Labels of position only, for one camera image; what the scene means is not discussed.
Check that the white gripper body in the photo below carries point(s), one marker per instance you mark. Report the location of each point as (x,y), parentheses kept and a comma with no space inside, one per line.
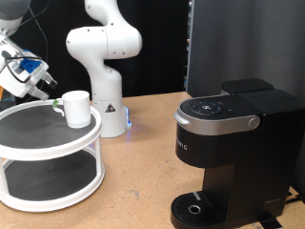
(17,79)

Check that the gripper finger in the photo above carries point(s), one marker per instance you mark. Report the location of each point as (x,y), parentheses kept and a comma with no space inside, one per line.
(39,93)
(50,81)

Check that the white mug with green tape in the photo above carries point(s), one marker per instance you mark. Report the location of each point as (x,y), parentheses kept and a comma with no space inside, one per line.
(77,109)

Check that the black Keurig coffee machine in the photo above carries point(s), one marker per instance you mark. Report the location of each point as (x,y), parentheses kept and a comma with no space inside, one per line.
(254,152)

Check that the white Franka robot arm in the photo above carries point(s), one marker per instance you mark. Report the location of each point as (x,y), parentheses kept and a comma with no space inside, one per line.
(105,86)

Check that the white two-tier turntable shelf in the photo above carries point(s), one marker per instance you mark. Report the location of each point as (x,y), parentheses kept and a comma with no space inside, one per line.
(47,136)

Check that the black tape strip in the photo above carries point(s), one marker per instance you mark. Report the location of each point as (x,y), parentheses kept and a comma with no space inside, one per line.
(270,222)

